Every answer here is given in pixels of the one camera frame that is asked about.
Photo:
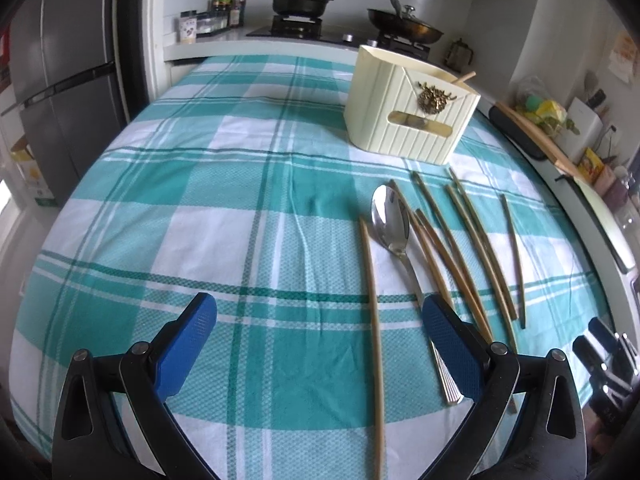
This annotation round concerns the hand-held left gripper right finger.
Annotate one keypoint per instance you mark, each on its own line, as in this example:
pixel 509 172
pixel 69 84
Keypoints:
pixel 450 345

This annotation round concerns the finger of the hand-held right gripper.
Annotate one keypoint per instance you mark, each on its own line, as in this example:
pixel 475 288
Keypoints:
pixel 595 362
pixel 622 355

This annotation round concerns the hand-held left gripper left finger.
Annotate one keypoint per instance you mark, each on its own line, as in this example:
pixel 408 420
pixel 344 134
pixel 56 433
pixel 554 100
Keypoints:
pixel 187 340

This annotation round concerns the pile of wooden chopsticks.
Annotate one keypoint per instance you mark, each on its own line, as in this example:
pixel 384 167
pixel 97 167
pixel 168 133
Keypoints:
pixel 372 310

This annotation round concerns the metal spoon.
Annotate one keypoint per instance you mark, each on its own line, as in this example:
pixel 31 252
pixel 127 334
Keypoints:
pixel 390 220

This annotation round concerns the cream ribbed utensil holder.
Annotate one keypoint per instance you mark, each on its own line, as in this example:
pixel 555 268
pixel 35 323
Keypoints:
pixel 380 90

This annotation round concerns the teal checked tablecloth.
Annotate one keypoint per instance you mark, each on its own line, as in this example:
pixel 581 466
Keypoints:
pixel 200 210

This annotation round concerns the pale green curved panel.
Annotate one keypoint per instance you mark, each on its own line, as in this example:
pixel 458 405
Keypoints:
pixel 607 225

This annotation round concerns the yellow snack packet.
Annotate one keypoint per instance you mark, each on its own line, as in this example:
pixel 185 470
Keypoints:
pixel 591 162

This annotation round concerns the wooden cutting board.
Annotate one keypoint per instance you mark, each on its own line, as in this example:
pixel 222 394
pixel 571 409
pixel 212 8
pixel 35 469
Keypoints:
pixel 542 147

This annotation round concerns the black chair back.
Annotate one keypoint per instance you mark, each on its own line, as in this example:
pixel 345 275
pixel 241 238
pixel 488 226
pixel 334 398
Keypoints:
pixel 515 132

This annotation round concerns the cardboard box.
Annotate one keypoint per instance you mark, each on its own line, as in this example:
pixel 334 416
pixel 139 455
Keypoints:
pixel 32 170

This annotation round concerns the white carton box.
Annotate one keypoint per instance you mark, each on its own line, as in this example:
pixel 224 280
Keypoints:
pixel 582 120

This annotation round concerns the plastic bag with produce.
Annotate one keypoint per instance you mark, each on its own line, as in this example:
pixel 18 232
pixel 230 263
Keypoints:
pixel 540 105

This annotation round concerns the tan bamboo chopstick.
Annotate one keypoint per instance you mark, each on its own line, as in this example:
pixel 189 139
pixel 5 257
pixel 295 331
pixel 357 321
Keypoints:
pixel 462 78

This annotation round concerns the grey refrigerator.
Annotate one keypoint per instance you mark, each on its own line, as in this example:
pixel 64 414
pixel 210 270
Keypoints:
pixel 65 85

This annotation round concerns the glass french press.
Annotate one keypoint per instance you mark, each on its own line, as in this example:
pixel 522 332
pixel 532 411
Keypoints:
pixel 459 55

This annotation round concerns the white kitchen counter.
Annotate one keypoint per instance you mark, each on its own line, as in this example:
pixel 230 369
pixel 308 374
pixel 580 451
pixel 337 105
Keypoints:
pixel 210 50

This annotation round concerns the dark metal wok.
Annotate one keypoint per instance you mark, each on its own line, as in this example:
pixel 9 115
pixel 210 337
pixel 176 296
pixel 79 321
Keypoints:
pixel 420 34

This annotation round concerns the spice jar with white label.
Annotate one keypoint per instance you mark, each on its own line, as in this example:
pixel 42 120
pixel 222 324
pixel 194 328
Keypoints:
pixel 188 27

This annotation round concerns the black rack of spice jars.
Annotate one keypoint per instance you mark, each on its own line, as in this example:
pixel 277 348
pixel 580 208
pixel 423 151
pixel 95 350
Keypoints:
pixel 212 24

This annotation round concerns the glass wok lid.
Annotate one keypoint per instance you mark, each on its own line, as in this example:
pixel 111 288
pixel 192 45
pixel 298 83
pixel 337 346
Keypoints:
pixel 410 17

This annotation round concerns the black gas stove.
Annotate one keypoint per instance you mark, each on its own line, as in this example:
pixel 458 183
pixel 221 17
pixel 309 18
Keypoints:
pixel 330 37

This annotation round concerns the dark soy sauce bottle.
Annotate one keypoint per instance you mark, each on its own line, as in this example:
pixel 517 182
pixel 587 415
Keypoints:
pixel 237 10

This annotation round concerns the black pot with orange lid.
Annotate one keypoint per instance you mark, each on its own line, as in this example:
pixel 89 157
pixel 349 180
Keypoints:
pixel 300 5

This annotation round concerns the paper notes on wall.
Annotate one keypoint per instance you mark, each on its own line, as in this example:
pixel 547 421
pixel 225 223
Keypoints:
pixel 621 55

